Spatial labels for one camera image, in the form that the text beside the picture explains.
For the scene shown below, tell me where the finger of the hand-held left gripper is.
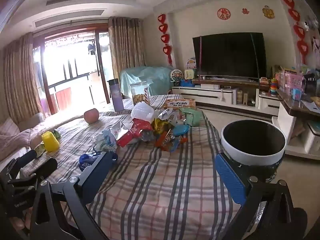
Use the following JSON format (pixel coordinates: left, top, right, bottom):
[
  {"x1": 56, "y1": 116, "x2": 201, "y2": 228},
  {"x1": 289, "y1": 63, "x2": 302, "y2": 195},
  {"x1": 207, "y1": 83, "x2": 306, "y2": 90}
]
[
  {"x1": 15, "y1": 149, "x2": 38, "y2": 171},
  {"x1": 33, "y1": 157, "x2": 58, "y2": 181}
]

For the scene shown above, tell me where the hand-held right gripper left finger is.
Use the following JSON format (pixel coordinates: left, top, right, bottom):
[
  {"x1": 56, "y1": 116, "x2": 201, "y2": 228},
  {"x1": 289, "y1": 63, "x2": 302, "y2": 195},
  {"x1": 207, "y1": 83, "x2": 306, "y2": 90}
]
[{"x1": 29, "y1": 151, "x2": 119, "y2": 240}]

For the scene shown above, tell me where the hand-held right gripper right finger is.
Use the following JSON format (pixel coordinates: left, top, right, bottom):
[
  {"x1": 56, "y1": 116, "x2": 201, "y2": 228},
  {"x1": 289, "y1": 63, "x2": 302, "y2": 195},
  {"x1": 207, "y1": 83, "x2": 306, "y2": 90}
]
[{"x1": 215, "y1": 152, "x2": 298, "y2": 240}]

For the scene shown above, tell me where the blue snack wrapper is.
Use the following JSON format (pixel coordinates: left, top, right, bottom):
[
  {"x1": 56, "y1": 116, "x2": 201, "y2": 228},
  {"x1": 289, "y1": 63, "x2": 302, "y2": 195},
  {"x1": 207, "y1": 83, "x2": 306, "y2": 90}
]
[{"x1": 79, "y1": 151, "x2": 118, "y2": 172}]

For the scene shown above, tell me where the white blue wrapper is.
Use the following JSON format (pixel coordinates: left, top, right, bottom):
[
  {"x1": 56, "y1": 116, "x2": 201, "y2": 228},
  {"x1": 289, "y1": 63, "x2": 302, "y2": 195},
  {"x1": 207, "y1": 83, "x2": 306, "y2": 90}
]
[{"x1": 93, "y1": 129, "x2": 118, "y2": 153}]

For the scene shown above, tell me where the white rimmed black bin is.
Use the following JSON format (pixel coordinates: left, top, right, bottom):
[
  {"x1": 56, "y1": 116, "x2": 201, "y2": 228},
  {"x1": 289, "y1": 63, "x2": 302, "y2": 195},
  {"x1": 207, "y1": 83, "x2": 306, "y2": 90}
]
[{"x1": 220, "y1": 120, "x2": 287, "y2": 167}]

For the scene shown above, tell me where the white and red wrapper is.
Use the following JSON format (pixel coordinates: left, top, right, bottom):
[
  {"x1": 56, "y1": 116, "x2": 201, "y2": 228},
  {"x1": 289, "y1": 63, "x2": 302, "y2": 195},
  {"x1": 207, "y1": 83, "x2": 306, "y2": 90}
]
[{"x1": 110, "y1": 121, "x2": 132, "y2": 140}]

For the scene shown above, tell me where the red snack wrapper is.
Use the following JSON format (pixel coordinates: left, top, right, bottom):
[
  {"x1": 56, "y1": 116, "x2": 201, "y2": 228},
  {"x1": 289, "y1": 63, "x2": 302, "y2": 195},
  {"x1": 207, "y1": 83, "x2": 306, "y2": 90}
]
[{"x1": 117, "y1": 119, "x2": 153, "y2": 147}]

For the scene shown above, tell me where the white pleated paper liner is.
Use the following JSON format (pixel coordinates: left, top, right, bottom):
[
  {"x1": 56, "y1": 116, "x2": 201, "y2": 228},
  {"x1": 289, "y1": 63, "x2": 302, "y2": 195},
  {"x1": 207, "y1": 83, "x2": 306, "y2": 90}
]
[{"x1": 130, "y1": 103, "x2": 155, "y2": 123}]

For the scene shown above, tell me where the orange snack wrapper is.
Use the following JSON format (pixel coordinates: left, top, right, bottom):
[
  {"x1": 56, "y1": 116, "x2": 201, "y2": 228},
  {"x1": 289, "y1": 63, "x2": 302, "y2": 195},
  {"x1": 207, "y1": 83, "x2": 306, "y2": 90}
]
[{"x1": 154, "y1": 131, "x2": 188, "y2": 153}]

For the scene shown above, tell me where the gold foil wrapper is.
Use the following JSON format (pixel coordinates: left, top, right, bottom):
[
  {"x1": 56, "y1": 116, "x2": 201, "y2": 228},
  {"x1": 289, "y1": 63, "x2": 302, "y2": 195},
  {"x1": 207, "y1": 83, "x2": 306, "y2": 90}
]
[{"x1": 151, "y1": 118, "x2": 173, "y2": 137}]

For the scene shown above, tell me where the white printed wrapper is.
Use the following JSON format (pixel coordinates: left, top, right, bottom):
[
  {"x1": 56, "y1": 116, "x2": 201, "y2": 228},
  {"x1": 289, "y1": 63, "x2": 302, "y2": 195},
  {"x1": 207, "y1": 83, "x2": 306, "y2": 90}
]
[{"x1": 157, "y1": 109, "x2": 185, "y2": 125}]

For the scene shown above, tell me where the person's left hand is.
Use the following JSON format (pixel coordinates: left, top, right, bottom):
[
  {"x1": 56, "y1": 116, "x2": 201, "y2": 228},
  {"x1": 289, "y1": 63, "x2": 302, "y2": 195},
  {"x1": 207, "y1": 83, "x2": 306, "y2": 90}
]
[{"x1": 9, "y1": 206, "x2": 33, "y2": 233}]

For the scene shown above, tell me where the pink knit cloth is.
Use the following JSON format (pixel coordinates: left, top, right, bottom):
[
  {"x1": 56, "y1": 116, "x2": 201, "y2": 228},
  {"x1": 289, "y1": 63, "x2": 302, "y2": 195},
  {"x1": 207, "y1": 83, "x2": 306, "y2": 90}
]
[{"x1": 0, "y1": 130, "x2": 32, "y2": 160}]

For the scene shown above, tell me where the yellow plastic toy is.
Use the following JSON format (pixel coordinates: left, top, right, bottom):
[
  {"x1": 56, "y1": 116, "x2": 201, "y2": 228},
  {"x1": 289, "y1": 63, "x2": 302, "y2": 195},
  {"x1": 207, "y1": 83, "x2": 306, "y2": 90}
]
[{"x1": 42, "y1": 131, "x2": 60, "y2": 152}]

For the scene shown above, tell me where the beige sofa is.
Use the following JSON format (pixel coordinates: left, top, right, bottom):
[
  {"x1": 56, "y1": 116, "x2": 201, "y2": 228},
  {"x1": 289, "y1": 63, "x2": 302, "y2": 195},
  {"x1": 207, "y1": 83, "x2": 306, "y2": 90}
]
[{"x1": 0, "y1": 112, "x2": 45, "y2": 160}]

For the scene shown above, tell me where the black plastic bag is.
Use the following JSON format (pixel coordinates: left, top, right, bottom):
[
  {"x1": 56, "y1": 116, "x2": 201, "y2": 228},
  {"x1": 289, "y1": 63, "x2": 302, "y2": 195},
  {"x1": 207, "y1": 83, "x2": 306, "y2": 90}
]
[{"x1": 232, "y1": 155, "x2": 283, "y2": 184}]

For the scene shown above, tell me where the plaid tablecloth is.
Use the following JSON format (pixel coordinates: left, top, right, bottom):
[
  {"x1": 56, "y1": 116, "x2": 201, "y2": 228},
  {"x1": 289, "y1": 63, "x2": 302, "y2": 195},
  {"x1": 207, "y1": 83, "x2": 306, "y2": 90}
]
[{"x1": 22, "y1": 94, "x2": 242, "y2": 240}]

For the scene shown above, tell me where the red apple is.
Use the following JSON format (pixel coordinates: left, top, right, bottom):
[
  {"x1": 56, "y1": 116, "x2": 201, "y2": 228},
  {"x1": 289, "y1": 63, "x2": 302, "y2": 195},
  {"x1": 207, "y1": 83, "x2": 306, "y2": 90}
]
[{"x1": 84, "y1": 108, "x2": 100, "y2": 124}]

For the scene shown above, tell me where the blue plastic lid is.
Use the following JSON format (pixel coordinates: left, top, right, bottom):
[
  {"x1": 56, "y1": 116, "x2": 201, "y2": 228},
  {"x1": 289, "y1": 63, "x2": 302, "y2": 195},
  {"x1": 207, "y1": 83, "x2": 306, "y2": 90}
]
[{"x1": 171, "y1": 124, "x2": 190, "y2": 137}]

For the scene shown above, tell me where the green tissue box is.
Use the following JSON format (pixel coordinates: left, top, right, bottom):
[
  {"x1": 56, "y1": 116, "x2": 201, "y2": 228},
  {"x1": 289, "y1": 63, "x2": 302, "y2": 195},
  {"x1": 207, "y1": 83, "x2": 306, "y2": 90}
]
[{"x1": 179, "y1": 107, "x2": 202, "y2": 127}]

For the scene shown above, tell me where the purple water bottle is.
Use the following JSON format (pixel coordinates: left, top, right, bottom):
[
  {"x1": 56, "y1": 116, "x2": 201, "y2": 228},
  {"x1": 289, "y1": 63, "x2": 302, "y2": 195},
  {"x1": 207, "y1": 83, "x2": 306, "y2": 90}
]
[{"x1": 107, "y1": 78, "x2": 125, "y2": 112}]

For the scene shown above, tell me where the beige patterned curtain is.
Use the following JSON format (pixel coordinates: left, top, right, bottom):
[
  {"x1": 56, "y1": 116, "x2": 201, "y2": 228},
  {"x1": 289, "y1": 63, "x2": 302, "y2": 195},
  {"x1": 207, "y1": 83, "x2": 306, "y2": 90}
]
[
  {"x1": 2, "y1": 32, "x2": 44, "y2": 124},
  {"x1": 108, "y1": 16, "x2": 146, "y2": 80}
]

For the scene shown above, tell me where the white side cabinet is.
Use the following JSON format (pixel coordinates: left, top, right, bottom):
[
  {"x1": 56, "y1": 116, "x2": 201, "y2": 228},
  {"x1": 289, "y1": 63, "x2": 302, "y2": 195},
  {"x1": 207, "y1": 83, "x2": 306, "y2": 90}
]
[{"x1": 271, "y1": 87, "x2": 320, "y2": 159}]

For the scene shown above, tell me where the white tv cabinet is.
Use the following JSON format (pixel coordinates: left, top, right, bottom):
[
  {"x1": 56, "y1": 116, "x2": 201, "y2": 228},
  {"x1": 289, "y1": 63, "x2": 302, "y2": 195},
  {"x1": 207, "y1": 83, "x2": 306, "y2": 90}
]
[{"x1": 172, "y1": 76, "x2": 283, "y2": 114}]

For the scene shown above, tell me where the clear cookie jar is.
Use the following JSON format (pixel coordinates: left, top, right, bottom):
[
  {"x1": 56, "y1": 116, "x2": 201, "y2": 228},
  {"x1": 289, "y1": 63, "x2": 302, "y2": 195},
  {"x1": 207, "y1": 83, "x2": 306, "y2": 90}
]
[{"x1": 129, "y1": 81, "x2": 150, "y2": 107}]

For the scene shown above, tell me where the orange flat box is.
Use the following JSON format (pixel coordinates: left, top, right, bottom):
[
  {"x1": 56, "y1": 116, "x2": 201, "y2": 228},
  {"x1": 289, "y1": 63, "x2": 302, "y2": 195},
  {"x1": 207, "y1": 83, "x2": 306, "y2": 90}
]
[{"x1": 164, "y1": 98, "x2": 197, "y2": 110}]

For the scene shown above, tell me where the teal covered armchair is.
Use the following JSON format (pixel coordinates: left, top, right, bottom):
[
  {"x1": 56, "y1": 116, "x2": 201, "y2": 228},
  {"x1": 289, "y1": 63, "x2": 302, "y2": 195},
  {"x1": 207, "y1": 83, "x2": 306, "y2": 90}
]
[{"x1": 119, "y1": 66, "x2": 174, "y2": 98}]

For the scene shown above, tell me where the pink toy box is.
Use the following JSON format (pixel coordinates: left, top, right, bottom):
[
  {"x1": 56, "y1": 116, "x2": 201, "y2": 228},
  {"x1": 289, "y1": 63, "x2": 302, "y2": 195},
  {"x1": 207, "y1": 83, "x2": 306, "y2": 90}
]
[{"x1": 279, "y1": 68, "x2": 307, "y2": 93}]

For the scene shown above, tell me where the ferris wheel toy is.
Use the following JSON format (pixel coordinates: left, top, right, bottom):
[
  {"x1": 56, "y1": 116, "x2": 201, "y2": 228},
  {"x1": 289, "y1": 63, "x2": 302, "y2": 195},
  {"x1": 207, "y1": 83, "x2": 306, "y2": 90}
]
[{"x1": 170, "y1": 69, "x2": 181, "y2": 83}]

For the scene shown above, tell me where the pink toy house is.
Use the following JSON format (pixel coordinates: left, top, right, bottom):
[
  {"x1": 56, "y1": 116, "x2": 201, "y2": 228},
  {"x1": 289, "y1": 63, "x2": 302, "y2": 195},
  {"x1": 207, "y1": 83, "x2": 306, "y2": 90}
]
[{"x1": 185, "y1": 57, "x2": 198, "y2": 70}]

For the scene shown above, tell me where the black television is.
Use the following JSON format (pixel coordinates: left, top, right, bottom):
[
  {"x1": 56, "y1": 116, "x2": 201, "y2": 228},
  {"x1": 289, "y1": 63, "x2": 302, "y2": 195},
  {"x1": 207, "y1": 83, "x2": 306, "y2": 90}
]
[{"x1": 192, "y1": 32, "x2": 267, "y2": 79}]

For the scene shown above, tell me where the wooden balcony door frame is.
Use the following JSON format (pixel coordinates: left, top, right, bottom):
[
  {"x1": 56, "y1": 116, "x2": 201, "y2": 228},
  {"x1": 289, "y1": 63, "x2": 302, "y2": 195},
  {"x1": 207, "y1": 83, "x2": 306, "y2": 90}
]
[{"x1": 32, "y1": 24, "x2": 110, "y2": 115}]

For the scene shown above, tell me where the rainbow stacking ring toy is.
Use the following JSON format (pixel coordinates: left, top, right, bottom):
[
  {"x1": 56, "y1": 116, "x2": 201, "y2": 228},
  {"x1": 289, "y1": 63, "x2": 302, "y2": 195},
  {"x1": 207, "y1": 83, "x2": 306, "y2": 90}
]
[{"x1": 269, "y1": 78, "x2": 278, "y2": 96}]

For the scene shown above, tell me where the red heart string decoration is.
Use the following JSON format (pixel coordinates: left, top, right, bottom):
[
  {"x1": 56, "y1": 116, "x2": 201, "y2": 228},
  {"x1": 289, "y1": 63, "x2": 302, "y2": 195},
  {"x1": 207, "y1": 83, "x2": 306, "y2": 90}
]
[
  {"x1": 157, "y1": 14, "x2": 173, "y2": 64},
  {"x1": 282, "y1": 0, "x2": 309, "y2": 64}
]

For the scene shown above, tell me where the round red wall decoration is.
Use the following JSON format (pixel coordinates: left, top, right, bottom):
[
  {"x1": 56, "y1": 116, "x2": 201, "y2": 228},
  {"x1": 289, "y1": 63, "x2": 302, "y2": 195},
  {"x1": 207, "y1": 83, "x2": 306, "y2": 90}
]
[{"x1": 217, "y1": 8, "x2": 231, "y2": 20}]

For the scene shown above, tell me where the gold wall decoration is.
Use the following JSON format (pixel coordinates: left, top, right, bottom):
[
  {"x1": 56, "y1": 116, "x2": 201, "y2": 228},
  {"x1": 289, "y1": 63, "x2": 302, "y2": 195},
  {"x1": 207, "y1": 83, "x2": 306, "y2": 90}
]
[{"x1": 262, "y1": 6, "x2": 275, "y2": 19}]

